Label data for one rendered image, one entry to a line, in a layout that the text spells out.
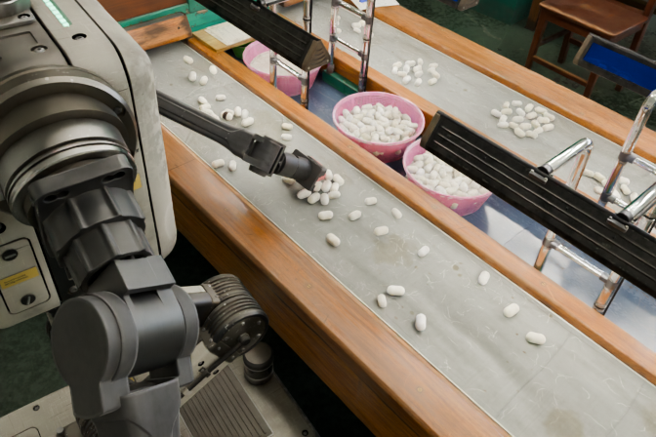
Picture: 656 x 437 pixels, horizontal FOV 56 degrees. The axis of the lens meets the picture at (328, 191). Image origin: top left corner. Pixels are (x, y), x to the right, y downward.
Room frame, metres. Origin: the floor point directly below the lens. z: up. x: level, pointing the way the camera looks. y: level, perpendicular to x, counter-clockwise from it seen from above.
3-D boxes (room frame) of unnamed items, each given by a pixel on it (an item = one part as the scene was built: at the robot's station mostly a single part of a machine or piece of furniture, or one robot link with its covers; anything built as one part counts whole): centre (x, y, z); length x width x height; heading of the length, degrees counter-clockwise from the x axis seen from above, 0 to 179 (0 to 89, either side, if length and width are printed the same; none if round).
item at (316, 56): (1.50, 0.26, 1.08); 0.62 x 0.08 x 0.07; 44
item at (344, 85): (1.83, -0.09, 0.90); 0.20 x 0.19 x 0.45; 44
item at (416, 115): (1.50, -0.13, 0.72); 0.27 x 0.27 x 0.10
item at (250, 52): (1.81, 0.18, 0.72); 0.27 x 0.27 x 0.10
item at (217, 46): (1.97, 0.33, 0.77); 0.33 x 0.15 x 0.01; 134
